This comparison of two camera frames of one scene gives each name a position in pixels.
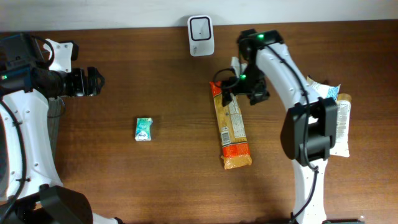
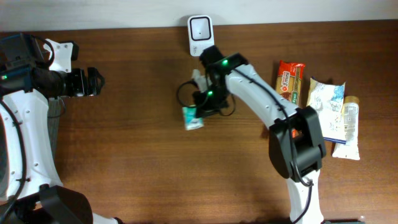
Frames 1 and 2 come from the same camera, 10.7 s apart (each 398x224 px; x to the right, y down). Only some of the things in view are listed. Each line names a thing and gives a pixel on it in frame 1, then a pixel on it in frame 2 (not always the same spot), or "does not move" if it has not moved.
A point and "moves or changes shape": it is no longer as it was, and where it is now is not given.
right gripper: (244, 92) → (202, 109)
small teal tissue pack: (143, 129) → (191, 120)
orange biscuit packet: (233, 131) moves or changes shape
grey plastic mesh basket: (56, 106) does not move
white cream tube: (341, 147) moves or changes shape
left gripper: (83, 82) does not move
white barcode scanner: (201, 35) does not move
